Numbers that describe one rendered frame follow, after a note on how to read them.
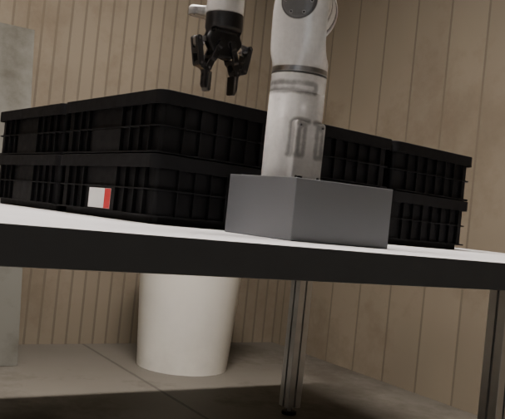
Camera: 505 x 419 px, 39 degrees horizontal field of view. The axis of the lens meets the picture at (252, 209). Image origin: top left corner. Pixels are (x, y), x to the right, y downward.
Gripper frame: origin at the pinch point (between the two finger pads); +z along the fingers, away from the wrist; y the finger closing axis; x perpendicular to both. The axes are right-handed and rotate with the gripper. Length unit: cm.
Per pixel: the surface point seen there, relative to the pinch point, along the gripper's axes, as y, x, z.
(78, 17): 64, 223, -59
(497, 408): 91, -11, 73
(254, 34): 167, 213, -71
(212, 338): 105, 142, 87
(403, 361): 186, 101, 93
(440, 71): 190, 97, -44
